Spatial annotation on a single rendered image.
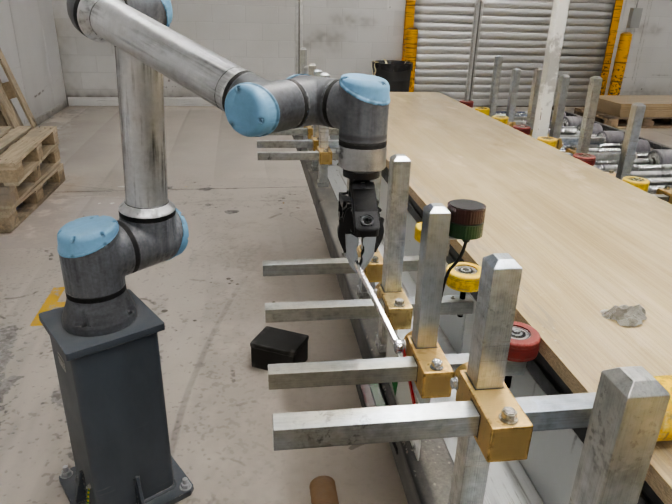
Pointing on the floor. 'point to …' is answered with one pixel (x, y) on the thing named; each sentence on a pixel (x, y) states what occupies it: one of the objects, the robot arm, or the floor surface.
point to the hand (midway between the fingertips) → (358, 268)
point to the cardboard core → (323, 490)
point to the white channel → (550, 67)
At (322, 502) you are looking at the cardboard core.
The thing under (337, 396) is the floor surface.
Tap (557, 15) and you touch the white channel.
